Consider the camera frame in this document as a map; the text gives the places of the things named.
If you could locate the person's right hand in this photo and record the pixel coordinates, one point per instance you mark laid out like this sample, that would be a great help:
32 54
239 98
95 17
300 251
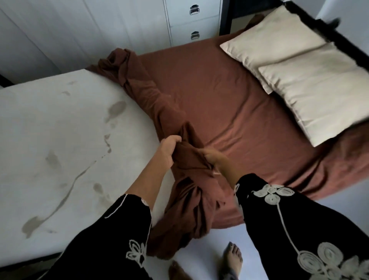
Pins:
216 160

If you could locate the person's left hand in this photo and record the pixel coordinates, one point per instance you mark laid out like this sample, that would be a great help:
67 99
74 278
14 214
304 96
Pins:
168 150

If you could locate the brown bed sheet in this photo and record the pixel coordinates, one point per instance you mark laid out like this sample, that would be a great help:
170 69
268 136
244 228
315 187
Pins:
230 101

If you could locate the beige pillow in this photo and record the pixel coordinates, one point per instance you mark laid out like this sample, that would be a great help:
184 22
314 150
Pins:
274 37
323 86

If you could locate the person's left forearm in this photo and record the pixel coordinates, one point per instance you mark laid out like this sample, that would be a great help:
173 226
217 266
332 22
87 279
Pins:
147 181

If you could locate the person's left foot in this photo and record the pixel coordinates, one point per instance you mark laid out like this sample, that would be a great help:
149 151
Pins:
178 272

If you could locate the black floral blouse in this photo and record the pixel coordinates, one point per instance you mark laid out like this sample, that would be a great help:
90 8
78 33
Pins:
288 230

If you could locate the white mattress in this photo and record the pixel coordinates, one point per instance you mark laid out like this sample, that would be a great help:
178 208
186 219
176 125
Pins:
57 144

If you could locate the light grey jeans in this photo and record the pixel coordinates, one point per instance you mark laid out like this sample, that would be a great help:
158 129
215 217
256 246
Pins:
226 275

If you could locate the white wardrobe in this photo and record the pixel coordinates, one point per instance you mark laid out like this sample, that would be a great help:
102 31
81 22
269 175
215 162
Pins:
86 28

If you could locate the round door stopper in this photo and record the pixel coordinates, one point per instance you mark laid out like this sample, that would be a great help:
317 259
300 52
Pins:
334 22

